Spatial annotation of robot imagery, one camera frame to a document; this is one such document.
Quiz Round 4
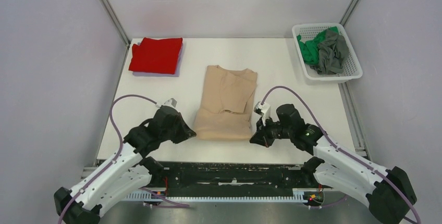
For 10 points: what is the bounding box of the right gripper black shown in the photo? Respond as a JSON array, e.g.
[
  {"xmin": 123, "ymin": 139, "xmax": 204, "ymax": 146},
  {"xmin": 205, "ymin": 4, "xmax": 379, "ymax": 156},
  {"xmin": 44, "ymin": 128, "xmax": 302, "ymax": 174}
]
[{"xmin": 250, "ymin": 115, "xmax": 293, "ymax": 147}]

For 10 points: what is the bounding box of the beige t-shirt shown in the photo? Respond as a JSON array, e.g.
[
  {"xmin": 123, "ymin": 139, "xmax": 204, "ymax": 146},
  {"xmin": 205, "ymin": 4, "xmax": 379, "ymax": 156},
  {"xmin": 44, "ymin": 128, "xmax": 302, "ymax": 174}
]
[{"xmin": 193, "ymin": 65, "xmax": 258, "ymax": 141}]

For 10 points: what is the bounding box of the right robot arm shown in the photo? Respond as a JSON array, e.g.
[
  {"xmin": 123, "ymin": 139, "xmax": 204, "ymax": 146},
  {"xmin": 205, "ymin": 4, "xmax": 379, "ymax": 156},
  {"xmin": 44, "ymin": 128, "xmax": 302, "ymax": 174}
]
[{"xmin": 250, "ymin": 102, "xmax": 417, "ymax": 223}]

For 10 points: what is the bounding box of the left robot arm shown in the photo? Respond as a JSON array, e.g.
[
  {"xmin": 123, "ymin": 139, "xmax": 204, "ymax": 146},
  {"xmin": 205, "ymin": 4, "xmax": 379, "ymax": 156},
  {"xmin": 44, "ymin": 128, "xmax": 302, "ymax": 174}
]
[{"xmin": 54, "ymin": 106, "xmax": 196, "ymax": 223}]

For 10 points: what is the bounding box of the lavender folded t-shirt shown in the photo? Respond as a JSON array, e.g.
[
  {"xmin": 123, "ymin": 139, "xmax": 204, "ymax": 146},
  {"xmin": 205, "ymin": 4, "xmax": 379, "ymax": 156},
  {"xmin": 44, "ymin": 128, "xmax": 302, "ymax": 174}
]
[{"xmin": 132, "ymin": 41, "xmax": 186, "ymax": 78}]

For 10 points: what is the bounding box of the red folded t-shirt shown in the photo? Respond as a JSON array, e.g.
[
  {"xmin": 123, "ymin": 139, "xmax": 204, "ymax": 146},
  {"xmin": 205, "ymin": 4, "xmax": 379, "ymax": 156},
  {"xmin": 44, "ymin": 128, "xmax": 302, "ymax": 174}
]
[{"xmin": 129, "ymin": 38, "xmax": 183, "ymax": 75}]

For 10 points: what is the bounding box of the green t-shirt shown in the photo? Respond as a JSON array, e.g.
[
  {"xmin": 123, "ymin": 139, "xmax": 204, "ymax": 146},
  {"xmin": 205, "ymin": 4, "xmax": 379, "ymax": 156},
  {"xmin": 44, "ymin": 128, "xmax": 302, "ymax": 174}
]
[{"xmin": 296, "ymin": 27, "xmax": 339, "ymax": 66}]

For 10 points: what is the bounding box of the white plastic basket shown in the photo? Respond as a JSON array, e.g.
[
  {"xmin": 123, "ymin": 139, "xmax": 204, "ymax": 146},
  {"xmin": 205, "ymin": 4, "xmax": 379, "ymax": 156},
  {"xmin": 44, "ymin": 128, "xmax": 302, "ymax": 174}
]
[{"xmin": 292, "ymin": 23, "xmax": 363, "ymax": 85}]

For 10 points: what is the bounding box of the grey t-shirt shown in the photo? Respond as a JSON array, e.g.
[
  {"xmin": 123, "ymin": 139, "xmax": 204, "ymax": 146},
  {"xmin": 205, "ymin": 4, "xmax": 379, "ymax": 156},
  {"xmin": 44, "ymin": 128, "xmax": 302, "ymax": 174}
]
[{"xmin": 309, "ymin": 30, "xmax": 349, "ymax": 75}]

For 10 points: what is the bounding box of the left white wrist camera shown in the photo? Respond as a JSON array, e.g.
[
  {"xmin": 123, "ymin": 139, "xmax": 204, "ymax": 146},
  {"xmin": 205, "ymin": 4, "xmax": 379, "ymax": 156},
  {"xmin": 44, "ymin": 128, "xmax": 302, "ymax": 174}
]
[{"xmin": 155, "ymin": 98, "xmax": 177, "ymax": 108}]

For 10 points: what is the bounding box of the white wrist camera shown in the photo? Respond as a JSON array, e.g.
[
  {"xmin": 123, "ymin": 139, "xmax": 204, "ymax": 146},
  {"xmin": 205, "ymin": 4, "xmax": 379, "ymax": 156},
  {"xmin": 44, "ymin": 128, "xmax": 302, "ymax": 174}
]
[
  {"xmin": 254, "ymin": 102, "xmax": 271, "ymax": 126},
  {"xmin": 155, "ymin": 98, "xmax": 177, "ymax": 108}
]

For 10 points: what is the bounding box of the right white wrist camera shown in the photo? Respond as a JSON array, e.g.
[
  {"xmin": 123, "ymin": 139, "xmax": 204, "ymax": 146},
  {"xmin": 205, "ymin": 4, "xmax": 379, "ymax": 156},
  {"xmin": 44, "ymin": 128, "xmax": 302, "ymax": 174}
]
[{"xmin": 254, "ymin": 102, "xmax": 271, "ymax": 126}]

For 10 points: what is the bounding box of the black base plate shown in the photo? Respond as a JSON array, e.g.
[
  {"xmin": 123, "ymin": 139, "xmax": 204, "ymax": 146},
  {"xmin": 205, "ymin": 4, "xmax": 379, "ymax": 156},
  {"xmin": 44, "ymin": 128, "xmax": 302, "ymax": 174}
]
[{"xmin": 148, "ymin": 161, "xmax": 319, "ymax": 197}]

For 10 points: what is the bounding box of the white slotted cable duct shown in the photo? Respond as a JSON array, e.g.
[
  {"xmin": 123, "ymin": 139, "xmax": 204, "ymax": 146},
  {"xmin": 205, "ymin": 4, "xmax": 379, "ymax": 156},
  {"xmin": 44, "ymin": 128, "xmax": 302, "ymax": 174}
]
[{"xmin": 122, "ymin": 190, "xmax": 308, "ymax": 204}]

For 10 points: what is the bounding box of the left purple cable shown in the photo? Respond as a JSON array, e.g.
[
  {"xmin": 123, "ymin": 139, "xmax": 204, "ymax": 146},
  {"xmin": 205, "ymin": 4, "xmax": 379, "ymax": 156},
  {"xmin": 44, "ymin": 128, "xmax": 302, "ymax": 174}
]
[{"xmin": 57, "ymin": 94, "xmax": 191, "ymax": 224}]

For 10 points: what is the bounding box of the purple cable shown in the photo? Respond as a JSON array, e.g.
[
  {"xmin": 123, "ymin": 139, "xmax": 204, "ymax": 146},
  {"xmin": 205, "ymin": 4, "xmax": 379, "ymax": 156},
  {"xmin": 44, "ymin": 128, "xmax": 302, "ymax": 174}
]
[
  {"xmin": 57, "ymin": 94, "xmax": 191, "ymax": 224},
  {"xmin": 260, "ymin": 85, "xmax": 422, "ymax": 224}
]

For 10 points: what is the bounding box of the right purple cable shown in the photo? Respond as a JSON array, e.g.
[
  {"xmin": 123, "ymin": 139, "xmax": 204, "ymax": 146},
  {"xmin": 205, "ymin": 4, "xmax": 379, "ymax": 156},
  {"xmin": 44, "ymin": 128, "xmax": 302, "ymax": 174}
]
[{"xmin": 260, "ymin": 85, "xmax": 422, "ymax": 224}]

